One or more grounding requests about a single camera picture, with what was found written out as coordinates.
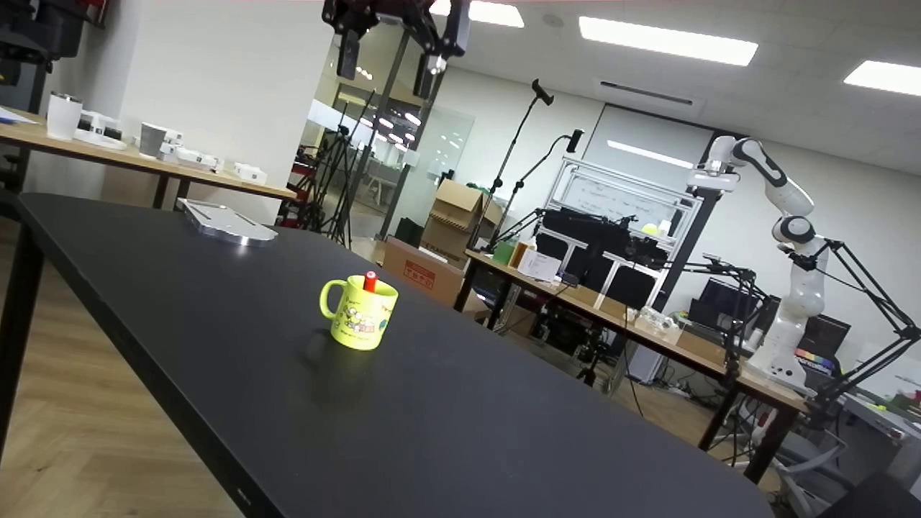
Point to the black computer monitor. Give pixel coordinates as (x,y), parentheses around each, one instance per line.
(825,340)

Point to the long ceiling light panel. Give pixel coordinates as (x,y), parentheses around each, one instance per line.
(667,42)

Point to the aluminium frame rack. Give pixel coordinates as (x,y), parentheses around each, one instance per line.
(615,190)

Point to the stacked plain cardboard boxes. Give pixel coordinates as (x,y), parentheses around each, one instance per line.
(453,219)

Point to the black camera tripod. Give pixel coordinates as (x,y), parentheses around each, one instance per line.
(341,183)

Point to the wooden desk with black legs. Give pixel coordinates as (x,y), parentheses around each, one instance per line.
(664,340)

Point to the yellow-green mug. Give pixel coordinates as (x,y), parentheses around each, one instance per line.
(365,318)

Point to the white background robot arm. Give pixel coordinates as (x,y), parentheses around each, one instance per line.
(797,232)

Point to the cardboard box with red label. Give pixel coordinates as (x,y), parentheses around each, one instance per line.
(421,272)

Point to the red marker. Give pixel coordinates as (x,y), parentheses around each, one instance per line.
(369,281)

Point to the long wooden table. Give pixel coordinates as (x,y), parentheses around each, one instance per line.
(116,154)

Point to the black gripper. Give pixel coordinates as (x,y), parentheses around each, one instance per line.
(404,13)

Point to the tall black boom stand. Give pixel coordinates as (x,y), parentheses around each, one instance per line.
(522,130)

